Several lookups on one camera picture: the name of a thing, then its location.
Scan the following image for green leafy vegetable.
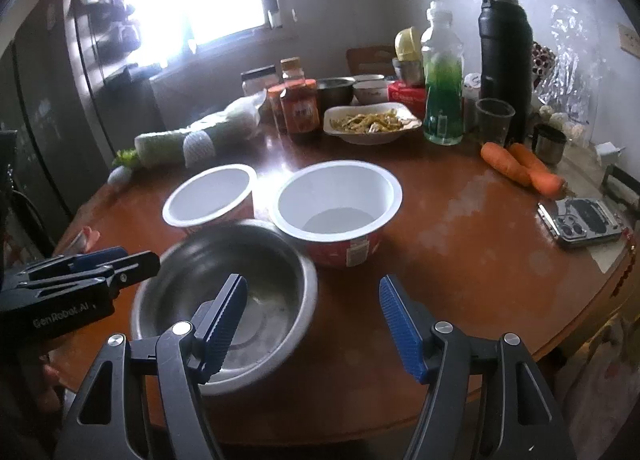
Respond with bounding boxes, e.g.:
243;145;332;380
112;150;141;171

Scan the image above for white dish of food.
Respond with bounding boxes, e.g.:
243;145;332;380
322;102;424;146

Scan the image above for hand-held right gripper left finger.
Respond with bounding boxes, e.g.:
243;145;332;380
52;274;249;460

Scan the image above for white paper bowl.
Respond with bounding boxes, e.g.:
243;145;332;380
272;161;403;269
162;164;258;241

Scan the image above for white ceramic bowl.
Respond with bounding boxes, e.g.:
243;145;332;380
352;80;390;106

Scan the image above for yellow plastic container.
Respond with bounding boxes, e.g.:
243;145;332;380
395;26;424;62

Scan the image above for black thermos flask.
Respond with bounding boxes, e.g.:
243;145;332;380
479;0;531;143

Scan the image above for wooden chair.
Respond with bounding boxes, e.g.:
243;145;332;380
346;44;399;76

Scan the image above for grey refrigerator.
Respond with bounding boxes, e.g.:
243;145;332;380
0;0;166;241

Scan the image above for black lidded white jar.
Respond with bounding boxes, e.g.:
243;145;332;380
241;66;279;98

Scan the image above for small steel bowl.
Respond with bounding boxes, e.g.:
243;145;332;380
316;77;356;111

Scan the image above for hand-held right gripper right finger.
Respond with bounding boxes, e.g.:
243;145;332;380
378;275;583;460

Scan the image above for white charger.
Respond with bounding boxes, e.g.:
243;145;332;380
596;142;626;166

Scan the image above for clear plastic bag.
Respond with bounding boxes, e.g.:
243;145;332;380
537;4;597;111

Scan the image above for smartphone with silver case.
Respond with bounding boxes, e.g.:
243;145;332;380
537;197;624;249

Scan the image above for small dark steel cup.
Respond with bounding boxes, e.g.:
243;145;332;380
531;124;568;165

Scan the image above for napa cabbage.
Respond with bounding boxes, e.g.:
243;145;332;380
134;90;268;169

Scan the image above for red chili sauce jar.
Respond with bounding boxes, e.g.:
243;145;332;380
267;86;289;133

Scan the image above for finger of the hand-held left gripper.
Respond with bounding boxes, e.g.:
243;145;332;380
20;251;162;299
20;246;130;285

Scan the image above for red tissue box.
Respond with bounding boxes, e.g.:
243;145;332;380
387;81;429;106

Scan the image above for large steel bowl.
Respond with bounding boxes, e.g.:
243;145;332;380
130;219;319;397

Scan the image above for brown sauce bottle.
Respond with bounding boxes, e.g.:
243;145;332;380
280;78;321;143

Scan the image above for garlic bulbs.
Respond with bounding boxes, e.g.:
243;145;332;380
540;104;587;141

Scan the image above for clear plastic cup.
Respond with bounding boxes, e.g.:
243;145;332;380
475;98;516;147

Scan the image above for wall shelf with items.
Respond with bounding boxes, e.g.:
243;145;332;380
65;0;151;86

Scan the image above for wall outlet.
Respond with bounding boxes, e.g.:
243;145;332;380
617;24;640;58

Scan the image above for orange capped seasoning bottle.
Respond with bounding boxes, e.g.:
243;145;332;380
280;57;305;83

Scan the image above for green liquid plastic bottle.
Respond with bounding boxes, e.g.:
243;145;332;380
421;1;466;147

